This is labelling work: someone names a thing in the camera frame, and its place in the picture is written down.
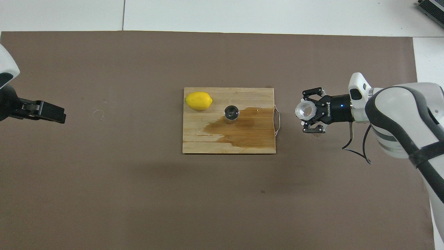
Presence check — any clear plastic cup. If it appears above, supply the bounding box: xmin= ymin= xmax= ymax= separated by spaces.
xmin=295 ymin=100 xmax=317 ymax=122

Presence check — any wooden cutting board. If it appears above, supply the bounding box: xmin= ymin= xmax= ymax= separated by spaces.
xmin=182 ymin=87 xmax=281 ymax=155

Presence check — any brown paper table mat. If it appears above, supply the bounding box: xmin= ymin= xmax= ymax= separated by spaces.
xmin=0 ymin=31 xmax=436 ymax=250

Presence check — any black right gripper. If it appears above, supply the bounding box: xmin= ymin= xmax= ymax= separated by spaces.
xmin=302 ymin=87 xmax=355 ymax=134

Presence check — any grey ribbed device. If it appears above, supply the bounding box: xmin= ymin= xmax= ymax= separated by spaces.
xmin=415 ymin=0 xmax=444 ymax=29

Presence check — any steel double jigger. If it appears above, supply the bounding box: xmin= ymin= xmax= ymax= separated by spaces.
xmin=224 ymin=105 xmax=240 ymax=124

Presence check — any yellow lemon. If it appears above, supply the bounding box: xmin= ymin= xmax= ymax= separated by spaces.
xmin=185 ymin=91 xmax=213 ymax=111

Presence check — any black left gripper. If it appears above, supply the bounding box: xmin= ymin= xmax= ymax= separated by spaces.
xmin=0 ymin=83 xmax=67 ymax=124

